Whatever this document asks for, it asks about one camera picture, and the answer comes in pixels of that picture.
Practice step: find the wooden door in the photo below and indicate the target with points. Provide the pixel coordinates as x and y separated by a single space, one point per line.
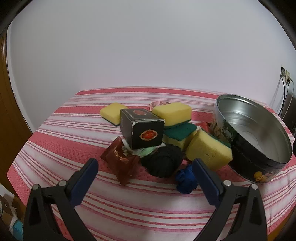
9 115

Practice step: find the red white striped tablecloth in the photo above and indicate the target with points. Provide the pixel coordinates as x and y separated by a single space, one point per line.
69 139

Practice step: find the green white packet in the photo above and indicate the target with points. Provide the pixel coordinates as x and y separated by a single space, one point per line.
144 151

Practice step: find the black monitor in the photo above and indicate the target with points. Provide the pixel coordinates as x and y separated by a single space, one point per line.
291 120

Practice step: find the round metal tin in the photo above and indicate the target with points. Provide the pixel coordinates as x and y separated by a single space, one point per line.
249 162

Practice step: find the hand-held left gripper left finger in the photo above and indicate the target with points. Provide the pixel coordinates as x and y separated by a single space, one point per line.
85 183

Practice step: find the wall socket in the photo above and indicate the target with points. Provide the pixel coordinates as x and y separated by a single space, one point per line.
282 70

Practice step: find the yellow green sponge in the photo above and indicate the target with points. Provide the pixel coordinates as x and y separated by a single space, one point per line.
180 132
205 150
112 112
172 113

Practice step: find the light blue cloth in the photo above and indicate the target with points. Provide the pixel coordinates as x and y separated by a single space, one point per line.
17 228

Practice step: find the pink brown snack packet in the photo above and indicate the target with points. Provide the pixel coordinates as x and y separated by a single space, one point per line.
159 103

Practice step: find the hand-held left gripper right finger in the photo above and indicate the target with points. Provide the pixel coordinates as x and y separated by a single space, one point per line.
205 180

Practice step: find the black cardboard box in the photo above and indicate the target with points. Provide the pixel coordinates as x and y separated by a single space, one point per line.
138 129

